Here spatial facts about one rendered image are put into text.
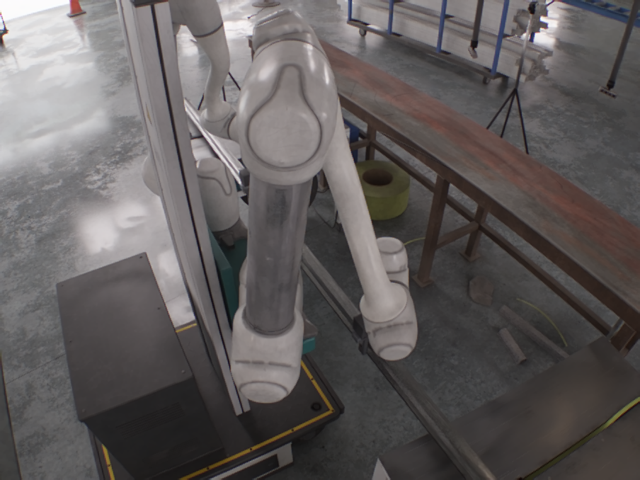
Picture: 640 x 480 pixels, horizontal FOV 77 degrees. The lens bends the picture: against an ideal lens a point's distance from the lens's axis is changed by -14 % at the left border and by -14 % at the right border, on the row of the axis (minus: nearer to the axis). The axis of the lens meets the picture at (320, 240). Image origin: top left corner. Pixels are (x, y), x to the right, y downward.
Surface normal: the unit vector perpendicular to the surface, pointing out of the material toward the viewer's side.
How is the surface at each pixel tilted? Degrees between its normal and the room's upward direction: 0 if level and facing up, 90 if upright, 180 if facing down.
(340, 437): 0
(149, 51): 90
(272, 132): 84
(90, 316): 0
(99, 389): 0
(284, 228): 92
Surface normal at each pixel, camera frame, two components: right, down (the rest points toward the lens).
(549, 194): 0.00, -0.74
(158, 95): 0.48, 0.59
